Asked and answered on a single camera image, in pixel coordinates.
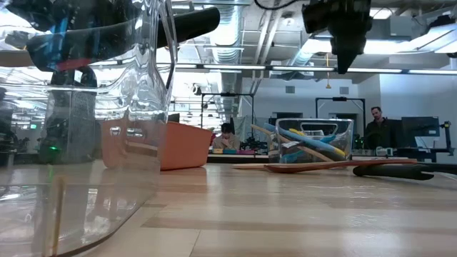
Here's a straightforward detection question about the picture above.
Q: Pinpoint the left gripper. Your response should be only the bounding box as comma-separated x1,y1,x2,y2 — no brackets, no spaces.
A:
6,0,78,33

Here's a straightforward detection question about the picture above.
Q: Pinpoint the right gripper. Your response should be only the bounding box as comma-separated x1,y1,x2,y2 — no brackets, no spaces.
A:
301,0,372,75

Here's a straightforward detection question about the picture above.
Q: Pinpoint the small blue spoon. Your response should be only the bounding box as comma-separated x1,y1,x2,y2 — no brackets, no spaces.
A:
281,133,339,163

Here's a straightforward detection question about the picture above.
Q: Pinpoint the large blue spoon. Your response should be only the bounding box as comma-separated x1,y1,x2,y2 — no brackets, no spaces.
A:
263,122,346,158

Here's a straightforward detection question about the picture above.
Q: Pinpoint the black round spatula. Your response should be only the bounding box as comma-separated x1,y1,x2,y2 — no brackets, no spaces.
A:
352,162,457,181

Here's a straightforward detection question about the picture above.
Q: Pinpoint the black rectangular spatula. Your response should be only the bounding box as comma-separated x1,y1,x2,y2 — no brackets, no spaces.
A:
26,6,221,72

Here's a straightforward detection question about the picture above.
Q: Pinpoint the large clear plastic bin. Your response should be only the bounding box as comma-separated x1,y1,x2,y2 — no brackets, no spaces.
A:
0,0,179,257

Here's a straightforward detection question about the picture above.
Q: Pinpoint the person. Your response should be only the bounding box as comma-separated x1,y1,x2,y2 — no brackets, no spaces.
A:
363,106,398,150
212,122,241,150

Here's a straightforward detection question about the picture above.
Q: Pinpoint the small clear plastic bin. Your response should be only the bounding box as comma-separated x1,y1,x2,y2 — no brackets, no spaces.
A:
273,117,355,164

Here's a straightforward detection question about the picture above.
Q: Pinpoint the black computer monitor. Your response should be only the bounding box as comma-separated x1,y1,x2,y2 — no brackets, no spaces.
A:
396,116,443,138

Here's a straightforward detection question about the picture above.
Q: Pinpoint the dark background desk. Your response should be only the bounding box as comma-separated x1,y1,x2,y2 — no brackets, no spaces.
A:
351,146,457,163

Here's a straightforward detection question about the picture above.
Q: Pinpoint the orange plastic bin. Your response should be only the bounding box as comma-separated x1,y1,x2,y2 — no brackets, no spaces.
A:
101,119,214,171

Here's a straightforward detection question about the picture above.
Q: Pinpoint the yellow hanging cord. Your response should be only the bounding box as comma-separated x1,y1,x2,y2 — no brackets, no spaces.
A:
323,53,332,90

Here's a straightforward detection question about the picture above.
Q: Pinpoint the suspended ceiling light rail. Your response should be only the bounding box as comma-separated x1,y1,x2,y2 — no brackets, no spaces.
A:
85,60,457,76

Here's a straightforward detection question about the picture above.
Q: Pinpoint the silver ceiling air duct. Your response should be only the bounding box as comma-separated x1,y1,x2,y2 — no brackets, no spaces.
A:
285,35,338,69

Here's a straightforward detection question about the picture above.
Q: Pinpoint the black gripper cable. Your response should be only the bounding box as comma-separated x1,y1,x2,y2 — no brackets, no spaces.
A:
253,0,301,11

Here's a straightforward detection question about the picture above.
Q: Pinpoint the black monitor post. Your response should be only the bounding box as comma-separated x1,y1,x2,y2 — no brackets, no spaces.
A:
441,120,454,155

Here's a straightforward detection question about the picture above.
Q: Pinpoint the black table frame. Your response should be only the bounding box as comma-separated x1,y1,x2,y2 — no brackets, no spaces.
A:
206,153,271,164

